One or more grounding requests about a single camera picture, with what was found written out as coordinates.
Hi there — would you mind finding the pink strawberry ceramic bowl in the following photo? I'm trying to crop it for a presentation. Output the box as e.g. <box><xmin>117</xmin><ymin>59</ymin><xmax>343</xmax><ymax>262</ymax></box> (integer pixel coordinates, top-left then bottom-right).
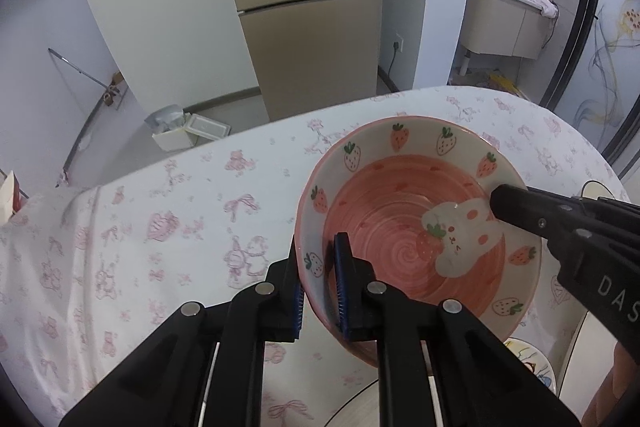
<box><xmin>294</xmin><ymin>116</ymin><xmax>541</xmax><ymax>339</ymax></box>

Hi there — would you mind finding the right human hand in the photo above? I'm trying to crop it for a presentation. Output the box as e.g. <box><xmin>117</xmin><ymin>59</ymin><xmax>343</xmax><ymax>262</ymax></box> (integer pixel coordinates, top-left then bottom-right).
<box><xmin>582</xmin><ymin>343</ymin><xmax>639</xmax><ymax>427</ymax></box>

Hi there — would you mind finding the small white bowl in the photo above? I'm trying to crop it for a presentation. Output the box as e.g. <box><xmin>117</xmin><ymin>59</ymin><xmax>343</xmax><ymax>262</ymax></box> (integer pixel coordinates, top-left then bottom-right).
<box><xmin>556</xmin><ymin>312</ymin><xmax>616</xmax><ymax>418</ymax></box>

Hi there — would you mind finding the white ceramic plate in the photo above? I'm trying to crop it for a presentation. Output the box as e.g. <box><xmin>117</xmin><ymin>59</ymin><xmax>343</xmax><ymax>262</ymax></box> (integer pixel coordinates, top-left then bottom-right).
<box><xmin>324</xmin><ymin>372</ymin><xmax>380</xmax><ymax>427</ymax></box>

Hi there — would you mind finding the cartoon patterned plate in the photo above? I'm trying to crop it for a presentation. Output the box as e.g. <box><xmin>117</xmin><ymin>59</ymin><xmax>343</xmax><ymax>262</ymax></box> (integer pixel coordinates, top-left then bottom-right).
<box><xmin>504</xmin><ymin>337</ymin><xmax>556</xmax><ymax>393</ymax></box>

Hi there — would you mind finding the white pink patterned tablecloth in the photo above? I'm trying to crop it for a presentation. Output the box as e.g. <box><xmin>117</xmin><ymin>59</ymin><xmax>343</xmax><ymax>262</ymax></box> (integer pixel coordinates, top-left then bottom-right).
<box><xmin>1</xmin><ymin>87</ymin><xmax>626</xmax><ymax>426</ymax></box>

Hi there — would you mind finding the beige bathroom vanity cabinet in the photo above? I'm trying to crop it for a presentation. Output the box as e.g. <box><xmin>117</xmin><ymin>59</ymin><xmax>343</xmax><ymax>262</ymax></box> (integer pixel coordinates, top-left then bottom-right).
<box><xmin>459</xmin><ymin>0</ymin><xmax>553</xmax><ymax>60</ymax></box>

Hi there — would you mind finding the white trash bin with lid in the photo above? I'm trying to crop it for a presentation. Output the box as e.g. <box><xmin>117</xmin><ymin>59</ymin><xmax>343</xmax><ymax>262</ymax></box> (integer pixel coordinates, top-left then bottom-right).
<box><xmin>144</xmin><ymin>105</ymin><xmax>231</xmax><ymax>152</ymax></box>

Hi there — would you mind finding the metal mop pole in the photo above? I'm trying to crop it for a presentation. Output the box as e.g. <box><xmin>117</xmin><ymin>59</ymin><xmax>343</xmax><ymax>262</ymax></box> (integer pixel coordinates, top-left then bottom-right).
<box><xmin>47</xmin><ymin>48</ymin><xmax>129</xmax><ymax>183</ymax></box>

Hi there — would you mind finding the red and white carton box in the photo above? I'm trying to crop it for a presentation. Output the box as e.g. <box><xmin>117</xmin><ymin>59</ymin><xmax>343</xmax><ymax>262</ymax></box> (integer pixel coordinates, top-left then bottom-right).
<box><xmin>0</xmin><ymin>171</ymin><xmax>28</xmax><ymax>225</ymax></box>

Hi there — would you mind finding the black power cable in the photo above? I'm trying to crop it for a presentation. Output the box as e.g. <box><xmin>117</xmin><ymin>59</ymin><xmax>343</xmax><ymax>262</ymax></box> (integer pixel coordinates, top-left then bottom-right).
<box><xmin>387</xmin><ymin>42</ymin><xmax>402</xmax><ymax>84</ymax></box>

